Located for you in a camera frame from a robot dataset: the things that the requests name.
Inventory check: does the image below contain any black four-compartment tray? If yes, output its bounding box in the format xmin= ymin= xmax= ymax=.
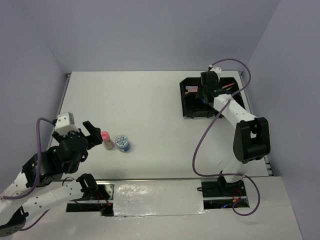
xmin=179 ymin=77 xmax=245 ymax=119

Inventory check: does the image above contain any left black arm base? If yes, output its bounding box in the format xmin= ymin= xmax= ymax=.
xmin=66 ymin=173 xmax=114 ymax=217

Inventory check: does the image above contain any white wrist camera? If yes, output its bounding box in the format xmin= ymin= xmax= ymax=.
xmin=208 ymin=65 xmax=222 ymax=78
xmin=54 ymin=112 xmax=79 ymax=136

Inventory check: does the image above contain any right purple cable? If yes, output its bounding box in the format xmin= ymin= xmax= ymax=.
xmin=192 ymin=58 xmax=261 ymax=216

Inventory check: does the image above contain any orange-capped pink highlighter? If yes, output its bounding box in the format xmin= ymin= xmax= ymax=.
xmin=184 ymin=86 xmax=198 ymax=94

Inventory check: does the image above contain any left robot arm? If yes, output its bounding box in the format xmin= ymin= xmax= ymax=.
xmin=0 ymin=115 xmax=103 ymax=237

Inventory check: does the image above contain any silver foil-covered panel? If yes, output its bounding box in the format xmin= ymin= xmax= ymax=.
xmin=113 ymin=179 xmax=206 ymax=217

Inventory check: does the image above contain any blue slime jar front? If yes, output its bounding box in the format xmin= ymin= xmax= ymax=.
xmin=114 ymin=135 xmax=131 ymax=153

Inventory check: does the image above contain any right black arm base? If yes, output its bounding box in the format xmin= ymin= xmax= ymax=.
xmin=197 ymin=172 xmax=249 ymax=210

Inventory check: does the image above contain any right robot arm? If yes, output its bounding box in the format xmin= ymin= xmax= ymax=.
xmin=198 ymin=71 xmax=271 ymax=196

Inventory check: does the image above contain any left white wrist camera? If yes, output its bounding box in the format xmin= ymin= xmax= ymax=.
xmin=54 ymin=112 xmax=79 ymax=136

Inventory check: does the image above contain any pink-capped small bottle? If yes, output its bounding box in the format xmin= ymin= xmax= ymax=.
xmin=101 ymin=131 xmax=114 ymax=150

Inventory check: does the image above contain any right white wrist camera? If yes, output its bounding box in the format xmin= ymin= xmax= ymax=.
xmin=208 ymin=65 xmax=222 ymax=78

